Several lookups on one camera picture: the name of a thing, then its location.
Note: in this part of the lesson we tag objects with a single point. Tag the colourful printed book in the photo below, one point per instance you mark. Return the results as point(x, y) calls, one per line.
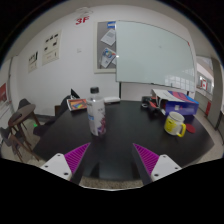
point(77, 104)

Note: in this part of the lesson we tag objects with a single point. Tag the round wooden side table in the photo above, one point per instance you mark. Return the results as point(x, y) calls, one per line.
point(21, 115)

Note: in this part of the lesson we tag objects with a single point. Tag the blue cardboard box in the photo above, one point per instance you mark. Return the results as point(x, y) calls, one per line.
point(180, 103)

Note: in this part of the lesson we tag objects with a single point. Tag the small white box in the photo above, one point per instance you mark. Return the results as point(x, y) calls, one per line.
point(112, 99)

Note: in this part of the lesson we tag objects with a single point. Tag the yellow and white mug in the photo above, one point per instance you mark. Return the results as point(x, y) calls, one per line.
point(173, 124)

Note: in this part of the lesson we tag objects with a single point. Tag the red wall poster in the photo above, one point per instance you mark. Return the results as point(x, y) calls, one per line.
point(3, 93)

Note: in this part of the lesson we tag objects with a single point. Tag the brown wooden chair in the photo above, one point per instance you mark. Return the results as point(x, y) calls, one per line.
point(13, 141)

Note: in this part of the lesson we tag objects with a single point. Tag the small white wall poster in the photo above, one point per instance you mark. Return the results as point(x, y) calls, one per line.
point(32, 61)

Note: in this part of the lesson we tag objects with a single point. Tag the black office chair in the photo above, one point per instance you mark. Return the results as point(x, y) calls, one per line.
point(63, 106)

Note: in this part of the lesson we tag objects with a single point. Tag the flat round red coaster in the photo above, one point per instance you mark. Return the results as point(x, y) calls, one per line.
point(191, 128)

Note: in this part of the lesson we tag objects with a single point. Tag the clear black-capped drink bottle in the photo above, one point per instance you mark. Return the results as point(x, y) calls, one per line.
point(96, 115)

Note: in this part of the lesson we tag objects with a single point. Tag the grey notice board with papers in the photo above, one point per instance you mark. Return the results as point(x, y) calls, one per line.
point(103, 46)

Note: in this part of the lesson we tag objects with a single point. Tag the white wall-mounted fixture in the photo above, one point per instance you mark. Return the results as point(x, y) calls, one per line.
point(84, 11)

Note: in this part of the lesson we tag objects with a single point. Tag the red floor number sign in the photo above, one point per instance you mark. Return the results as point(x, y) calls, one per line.
point(82, 20)

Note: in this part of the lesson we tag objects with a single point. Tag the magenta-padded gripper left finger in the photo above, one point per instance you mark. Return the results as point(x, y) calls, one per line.
point(75, 158)

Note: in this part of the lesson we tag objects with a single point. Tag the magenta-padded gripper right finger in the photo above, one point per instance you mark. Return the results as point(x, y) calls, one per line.
point(148, 159)

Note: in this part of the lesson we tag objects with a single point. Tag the black and red tool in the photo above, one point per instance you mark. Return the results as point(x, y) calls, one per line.
point(151, 105)

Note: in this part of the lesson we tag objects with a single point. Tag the whiteboard on stand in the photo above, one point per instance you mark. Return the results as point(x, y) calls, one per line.
point(153, 53)

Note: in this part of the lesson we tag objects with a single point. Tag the large white wall poster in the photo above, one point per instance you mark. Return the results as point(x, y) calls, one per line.
point(51, 47)

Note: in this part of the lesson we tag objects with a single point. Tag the dark chair behind side table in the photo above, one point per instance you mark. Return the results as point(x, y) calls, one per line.
point(23, 103)

